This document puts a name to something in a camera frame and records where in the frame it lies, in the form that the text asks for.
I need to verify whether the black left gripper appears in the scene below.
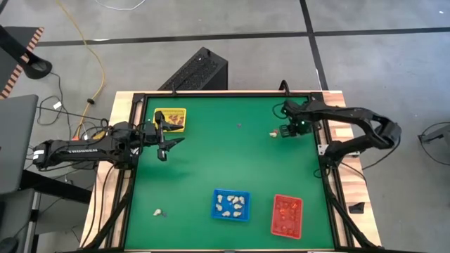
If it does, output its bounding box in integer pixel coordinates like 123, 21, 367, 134
143, 110, 186, 162

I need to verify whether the yellow plastic basket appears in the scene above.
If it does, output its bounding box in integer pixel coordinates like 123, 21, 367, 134
153, 108, 187, 134

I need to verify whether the red plastic basket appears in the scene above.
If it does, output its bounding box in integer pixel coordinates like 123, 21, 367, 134
270, 193, 304, 240

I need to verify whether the black computer tower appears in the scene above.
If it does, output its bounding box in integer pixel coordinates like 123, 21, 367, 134
157, 46, 229, 91

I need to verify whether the blue plastic basket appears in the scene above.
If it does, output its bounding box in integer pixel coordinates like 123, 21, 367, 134
210, 188, 252, 222

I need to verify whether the black wedge block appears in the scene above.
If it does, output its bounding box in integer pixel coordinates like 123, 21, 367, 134
348, 202, 366, 215

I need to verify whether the green table mat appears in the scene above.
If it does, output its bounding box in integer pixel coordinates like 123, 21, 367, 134
124, 96, 335, 251

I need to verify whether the black shelf board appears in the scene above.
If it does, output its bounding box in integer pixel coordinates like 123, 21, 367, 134
19, 169, 93, 205

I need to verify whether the grey stand leg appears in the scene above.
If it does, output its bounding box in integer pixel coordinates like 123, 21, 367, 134
418, 122, 450, 145

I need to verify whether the black stand base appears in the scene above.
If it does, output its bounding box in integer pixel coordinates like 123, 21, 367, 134
0, 24, 53, 80

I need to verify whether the grey desk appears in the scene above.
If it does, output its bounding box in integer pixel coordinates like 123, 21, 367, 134
0, 93, 39, 196

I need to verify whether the dark mat striped edge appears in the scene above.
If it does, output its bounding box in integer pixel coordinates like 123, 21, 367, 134
0, 26, 46, 100

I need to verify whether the grey cabinet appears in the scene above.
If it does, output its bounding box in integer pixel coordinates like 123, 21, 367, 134
0, 188, 39, 253

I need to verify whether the yellow cable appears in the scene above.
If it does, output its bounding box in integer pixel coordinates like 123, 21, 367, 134
56, 0, 107, 140

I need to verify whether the black floor cable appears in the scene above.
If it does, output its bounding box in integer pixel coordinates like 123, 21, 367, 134
36, 105, 110, 122

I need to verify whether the black cable loop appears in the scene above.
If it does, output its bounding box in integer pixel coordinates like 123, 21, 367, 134
417, 121, 450, 176

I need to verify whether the white cable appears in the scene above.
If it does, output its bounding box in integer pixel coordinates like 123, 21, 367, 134
94, 0, 147, 11

